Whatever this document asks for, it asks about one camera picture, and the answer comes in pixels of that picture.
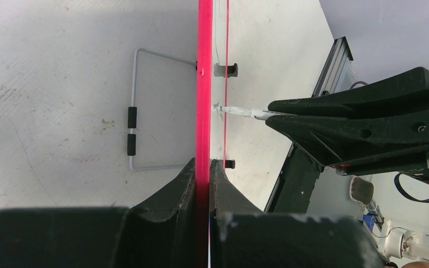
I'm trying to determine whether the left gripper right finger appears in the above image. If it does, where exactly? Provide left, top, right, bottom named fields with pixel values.
left=209, top=160, right=382, bottom=267

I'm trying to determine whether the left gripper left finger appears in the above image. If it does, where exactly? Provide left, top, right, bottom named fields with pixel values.
left=0, top=160, right=196, bottom=267

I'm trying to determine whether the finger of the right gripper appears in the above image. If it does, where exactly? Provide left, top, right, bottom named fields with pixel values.
left=268, top=67, right=429, bottom=118
left=266, top=110, right=429, bottom=166

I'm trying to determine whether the black and white marker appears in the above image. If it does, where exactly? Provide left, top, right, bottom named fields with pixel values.
left=215, top=106, right=287, bottom=121

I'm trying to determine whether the red framed whiteboard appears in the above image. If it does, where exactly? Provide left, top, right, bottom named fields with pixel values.
left=127, top=0, right=239, bottom=268

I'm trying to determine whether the aluminium frame rail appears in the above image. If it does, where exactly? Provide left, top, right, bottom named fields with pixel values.
left=312, top=36, right=354, bottom=98

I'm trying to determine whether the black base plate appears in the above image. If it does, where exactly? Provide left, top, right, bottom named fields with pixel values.
left=264, top=145, right=324, bottom=214

